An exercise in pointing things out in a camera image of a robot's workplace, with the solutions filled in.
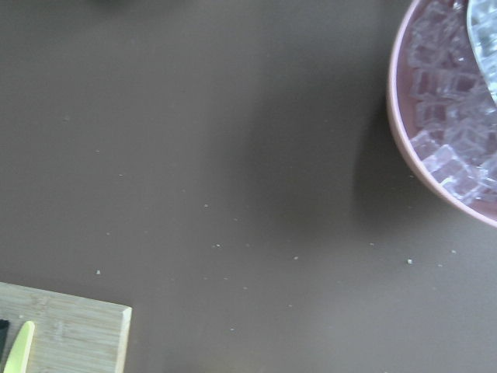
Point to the pink bowl of ice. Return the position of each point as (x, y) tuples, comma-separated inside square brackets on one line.
[(401, 114)]

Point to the wooden cutting board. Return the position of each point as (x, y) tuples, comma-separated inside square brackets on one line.
[(73, 334)]

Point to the steel muddler black tip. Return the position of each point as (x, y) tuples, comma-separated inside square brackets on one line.
[(4, 329)]

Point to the yellow plastic knife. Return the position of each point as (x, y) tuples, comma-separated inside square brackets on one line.
[(19, 354)]

